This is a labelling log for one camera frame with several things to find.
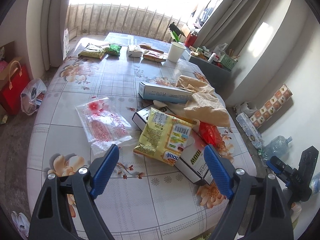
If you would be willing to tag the yellow snack bag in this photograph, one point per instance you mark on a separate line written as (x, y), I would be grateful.
(164, 137)

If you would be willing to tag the red foil snack bag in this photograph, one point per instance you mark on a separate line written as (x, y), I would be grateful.
(211, 135)

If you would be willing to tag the white paper cup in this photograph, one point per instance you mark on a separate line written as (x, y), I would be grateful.
(175, 52)

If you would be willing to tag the white plastic shopping bag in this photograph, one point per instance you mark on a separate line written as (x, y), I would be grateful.
(32, 96)

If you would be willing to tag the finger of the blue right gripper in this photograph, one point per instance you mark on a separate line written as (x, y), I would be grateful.
(281, 170)

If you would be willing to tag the white slipper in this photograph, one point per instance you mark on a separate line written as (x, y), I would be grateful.
(21, 223)

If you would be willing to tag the small green packet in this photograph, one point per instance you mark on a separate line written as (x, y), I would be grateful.
(113, 49)

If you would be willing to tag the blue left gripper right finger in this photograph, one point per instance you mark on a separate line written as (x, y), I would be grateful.
(221, 170)

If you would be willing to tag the large clear water jug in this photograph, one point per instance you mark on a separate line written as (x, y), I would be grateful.
(278, 147)

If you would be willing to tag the patterned tile roll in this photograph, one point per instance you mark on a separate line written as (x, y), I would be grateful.
(271, 106)

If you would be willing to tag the clear red printed plastic bag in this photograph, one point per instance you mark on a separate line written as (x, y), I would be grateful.
(103, 125)

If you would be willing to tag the red gift bag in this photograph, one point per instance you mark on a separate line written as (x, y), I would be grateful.
(12, 84)

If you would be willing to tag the grey right curtain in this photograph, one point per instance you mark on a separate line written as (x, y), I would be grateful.
(231, 21)

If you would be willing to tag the white egg carton pack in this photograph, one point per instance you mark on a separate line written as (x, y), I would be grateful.
(250, 130)

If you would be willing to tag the beige paper bag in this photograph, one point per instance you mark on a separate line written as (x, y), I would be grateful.
(204, 105)

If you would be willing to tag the small white box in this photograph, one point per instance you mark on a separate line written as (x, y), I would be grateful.
(135, 51)

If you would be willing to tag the light blue long box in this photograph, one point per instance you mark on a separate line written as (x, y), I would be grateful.
(151, 91)

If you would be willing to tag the dark grey cabinet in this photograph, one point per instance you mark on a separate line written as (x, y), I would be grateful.
(216, 76)

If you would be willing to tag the white black KUYAN box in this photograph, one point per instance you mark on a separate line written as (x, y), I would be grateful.
(191, 162)

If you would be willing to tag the yellow green snack packet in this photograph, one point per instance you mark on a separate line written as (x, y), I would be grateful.
(94, 51)

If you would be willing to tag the floral tablecloth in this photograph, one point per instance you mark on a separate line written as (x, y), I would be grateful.
(153, 201)

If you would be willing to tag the grey curtain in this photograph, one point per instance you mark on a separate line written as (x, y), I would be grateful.
(45, 28)
(231, 21)

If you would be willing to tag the green plastic basket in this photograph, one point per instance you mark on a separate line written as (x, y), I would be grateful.
(227, 62)

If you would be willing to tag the grey left curtain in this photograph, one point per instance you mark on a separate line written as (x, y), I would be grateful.
(45, 28)

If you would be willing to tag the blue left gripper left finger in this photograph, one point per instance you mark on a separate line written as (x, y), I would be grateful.
(101, 169)

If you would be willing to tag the orange brown snack packet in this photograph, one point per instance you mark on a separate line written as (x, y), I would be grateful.
(153, 54)

